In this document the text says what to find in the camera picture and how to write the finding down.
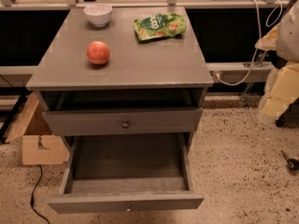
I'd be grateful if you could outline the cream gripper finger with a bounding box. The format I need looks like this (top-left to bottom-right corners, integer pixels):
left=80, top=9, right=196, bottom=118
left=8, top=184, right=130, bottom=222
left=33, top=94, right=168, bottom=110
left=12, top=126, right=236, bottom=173
left=255, top=25, right=278, bottom=51
left=261, top=62, right=299, bottom=120

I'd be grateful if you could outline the red apple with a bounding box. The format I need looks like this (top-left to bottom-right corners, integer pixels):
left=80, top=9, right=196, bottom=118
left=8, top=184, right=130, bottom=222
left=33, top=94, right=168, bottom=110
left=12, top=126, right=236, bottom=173
left=87, top=41, right=110, bottom=65

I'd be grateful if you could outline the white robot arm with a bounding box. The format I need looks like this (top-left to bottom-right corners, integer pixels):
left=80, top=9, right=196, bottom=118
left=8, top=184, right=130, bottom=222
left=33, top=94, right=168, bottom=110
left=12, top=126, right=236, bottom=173
left=255, top=1, right=299, bottom=123

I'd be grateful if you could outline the closed grey upper drawer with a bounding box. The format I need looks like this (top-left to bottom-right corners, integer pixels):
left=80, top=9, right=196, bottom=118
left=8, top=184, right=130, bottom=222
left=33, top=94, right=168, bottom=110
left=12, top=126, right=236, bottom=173
left=43, top=108, right=203, bottom=136

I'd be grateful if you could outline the grey wooden drawer cabinet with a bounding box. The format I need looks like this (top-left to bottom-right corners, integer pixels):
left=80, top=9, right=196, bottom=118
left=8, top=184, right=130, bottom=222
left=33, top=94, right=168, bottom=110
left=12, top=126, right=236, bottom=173
left=25, top=6, right=215, bottom=147

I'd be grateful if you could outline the open grey lower drawer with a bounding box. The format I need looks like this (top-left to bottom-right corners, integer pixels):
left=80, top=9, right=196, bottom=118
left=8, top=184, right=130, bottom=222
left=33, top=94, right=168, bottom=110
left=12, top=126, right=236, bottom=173
left=49, top=133, right=204, bottom=214

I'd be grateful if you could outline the black caster wheel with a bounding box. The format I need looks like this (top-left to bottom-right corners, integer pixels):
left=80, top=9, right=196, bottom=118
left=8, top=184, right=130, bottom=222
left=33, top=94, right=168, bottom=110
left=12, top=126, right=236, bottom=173
left=281, top=151, right=299, bottom=171

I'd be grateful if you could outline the green snack bag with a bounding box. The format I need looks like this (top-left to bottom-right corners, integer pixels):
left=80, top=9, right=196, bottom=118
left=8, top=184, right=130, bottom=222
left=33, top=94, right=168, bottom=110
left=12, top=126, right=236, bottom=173
left=134, top=12, right=187, bottom=41

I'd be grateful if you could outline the white ceramic bowl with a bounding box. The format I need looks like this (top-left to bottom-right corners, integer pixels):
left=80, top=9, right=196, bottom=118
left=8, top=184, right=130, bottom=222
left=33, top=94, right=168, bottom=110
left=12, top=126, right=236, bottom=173
left=83, top=4, right=112, bottom=27

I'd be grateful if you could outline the light wooden block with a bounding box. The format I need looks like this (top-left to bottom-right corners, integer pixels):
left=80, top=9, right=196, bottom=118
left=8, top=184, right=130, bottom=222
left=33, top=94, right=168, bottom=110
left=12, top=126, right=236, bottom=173
left=7, top=93, right=69, bottom=165

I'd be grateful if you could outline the white hanging cable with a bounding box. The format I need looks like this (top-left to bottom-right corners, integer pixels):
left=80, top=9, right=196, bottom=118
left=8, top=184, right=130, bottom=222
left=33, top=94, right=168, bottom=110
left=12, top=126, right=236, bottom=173
left=213, top=0, right=284, bottom=87

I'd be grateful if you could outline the black floor cable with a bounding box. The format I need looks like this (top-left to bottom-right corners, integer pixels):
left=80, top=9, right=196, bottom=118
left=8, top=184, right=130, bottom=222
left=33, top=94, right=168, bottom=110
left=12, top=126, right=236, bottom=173
left=29, top=164, right=50, bottom=224

